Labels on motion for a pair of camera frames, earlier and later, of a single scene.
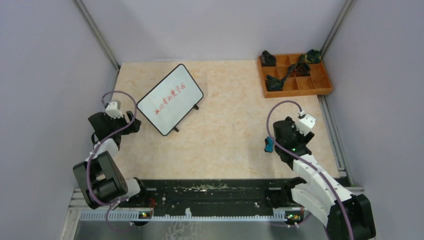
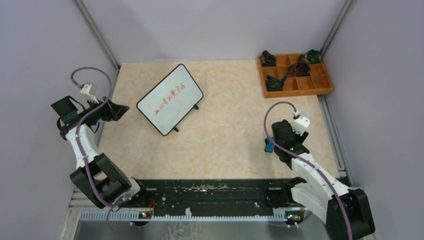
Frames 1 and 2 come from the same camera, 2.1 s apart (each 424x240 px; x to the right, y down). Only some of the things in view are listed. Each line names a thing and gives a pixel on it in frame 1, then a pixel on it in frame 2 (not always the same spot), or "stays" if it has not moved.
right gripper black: [303, 139] stays
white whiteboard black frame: [171, 100] stays
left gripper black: [129, 114] → [111, 111]
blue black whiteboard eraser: [269, 144] stays
